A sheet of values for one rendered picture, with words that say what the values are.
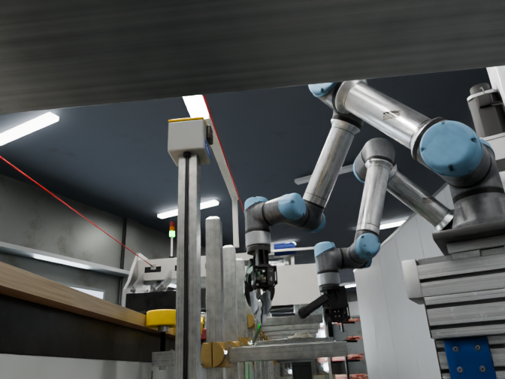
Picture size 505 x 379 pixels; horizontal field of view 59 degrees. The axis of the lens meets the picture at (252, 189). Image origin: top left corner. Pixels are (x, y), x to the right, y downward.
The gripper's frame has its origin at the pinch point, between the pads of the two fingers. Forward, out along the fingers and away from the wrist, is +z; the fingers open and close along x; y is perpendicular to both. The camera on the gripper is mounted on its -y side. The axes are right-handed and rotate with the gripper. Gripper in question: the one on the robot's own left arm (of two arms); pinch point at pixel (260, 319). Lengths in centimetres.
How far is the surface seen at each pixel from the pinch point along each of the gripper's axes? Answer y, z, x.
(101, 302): 39, 1, -41
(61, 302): 52, 3, -46
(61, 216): -580, -226, -148
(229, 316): 1.7, -0.8, -9.3
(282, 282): -233, -56, 87
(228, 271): 1.7, -13.1, -9.3
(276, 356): 25.7, 10.9, -4.0
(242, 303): -21.5, -7.7, 0.1
